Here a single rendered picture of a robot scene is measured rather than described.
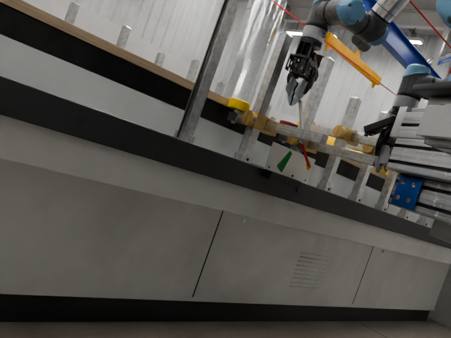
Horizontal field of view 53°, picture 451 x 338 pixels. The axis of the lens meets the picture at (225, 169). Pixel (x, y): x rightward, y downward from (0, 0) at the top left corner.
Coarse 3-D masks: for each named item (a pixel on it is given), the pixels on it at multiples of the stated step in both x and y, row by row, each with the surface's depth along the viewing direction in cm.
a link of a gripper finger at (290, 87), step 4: (292, 76) 148; (292, 80) 148; (296, 80) 149; (288, 84) 147; (292, 84) 149; (296, 84) 149; (288, 88) 147; (292, 88) 149; (288, 92) 148; (292, 92) 149; (288, 96) 149; (292, 96) 149; (288, 100) 149
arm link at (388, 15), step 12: (384, 0) 139; (396, 0) 137; (408, 0) 138; (372, 12) 141; (384, 12) 139; (396, 12) 139; (372, 24) 141; (384, 24) 141; (360, 36) 144; (372, 36) 143; (384, 36) 145
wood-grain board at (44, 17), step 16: (0, 0) 113; (16, 0) 115; (32, 16) 118; (48, 16) 121; (80, 32) 127; (112, 48) 134; (144, 64) 142; (176, 80) 151; (208, 96) 161; (240, 112) 173; (384, 176) 253
